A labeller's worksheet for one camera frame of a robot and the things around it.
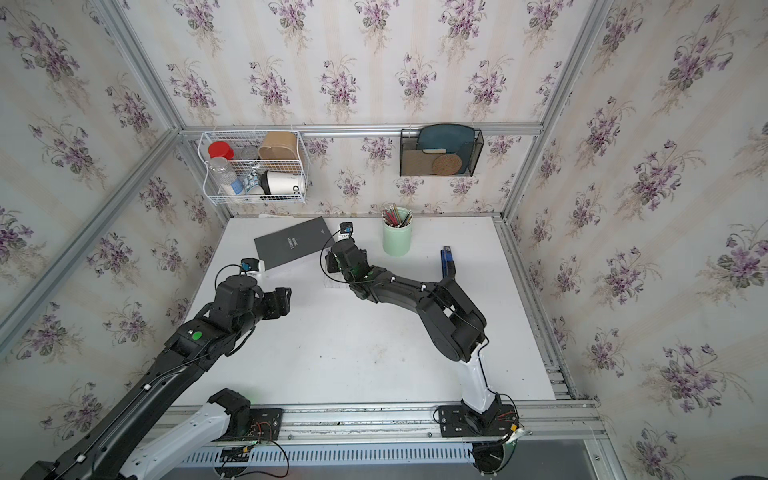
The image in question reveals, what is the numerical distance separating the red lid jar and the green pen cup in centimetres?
55

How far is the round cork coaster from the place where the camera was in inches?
38.2

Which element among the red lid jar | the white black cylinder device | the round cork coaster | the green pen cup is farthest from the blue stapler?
the red lid jar

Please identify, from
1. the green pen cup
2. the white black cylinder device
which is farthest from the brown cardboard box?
the green pen cup

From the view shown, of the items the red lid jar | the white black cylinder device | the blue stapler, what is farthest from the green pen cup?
the red lid jar

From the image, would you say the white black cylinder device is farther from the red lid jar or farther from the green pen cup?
the green pen cup

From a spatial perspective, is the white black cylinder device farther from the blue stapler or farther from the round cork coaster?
the blue stapler

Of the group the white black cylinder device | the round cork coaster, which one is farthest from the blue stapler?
the white black cylinder device

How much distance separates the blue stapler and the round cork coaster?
274mm

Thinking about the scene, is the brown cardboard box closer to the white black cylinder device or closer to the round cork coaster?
the white black cylinder device

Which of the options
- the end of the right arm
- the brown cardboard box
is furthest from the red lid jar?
the end of the right arm

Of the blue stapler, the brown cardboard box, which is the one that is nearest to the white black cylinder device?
the brown cardboard box

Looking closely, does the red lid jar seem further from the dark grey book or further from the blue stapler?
the blue stapler

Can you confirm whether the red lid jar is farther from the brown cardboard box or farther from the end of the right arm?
the end of the right arm

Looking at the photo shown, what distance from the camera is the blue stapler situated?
1002mm
